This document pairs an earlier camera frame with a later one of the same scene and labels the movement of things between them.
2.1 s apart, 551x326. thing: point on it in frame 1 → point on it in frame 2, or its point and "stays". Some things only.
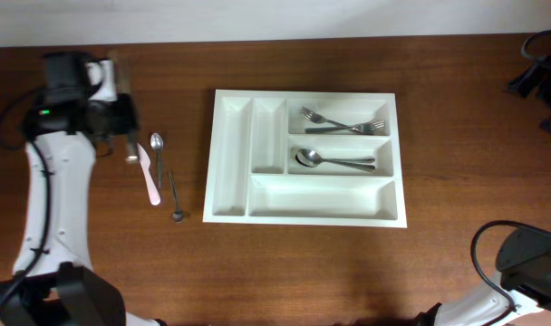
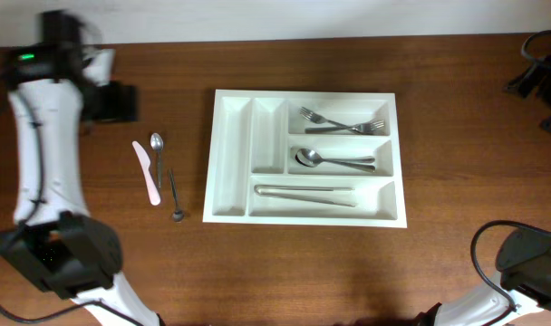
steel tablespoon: x=312 y=158 stays
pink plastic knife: x=154 y=195 stays
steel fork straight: x=362 y=128 stays
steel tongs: x=131 y=148 → x=261 y=189
